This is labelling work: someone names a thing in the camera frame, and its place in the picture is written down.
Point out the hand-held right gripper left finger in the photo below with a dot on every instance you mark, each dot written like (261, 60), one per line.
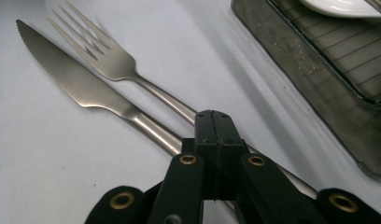
(207, 133)

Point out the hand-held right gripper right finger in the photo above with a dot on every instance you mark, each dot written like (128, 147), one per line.
(229, 133)

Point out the smoky clear plastic basket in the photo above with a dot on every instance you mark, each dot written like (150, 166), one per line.
(335, 87)

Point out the steel fork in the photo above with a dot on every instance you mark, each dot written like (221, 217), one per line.
(114, 62)

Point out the white ceramic spoon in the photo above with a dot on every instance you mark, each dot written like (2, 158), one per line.
(338, 7)

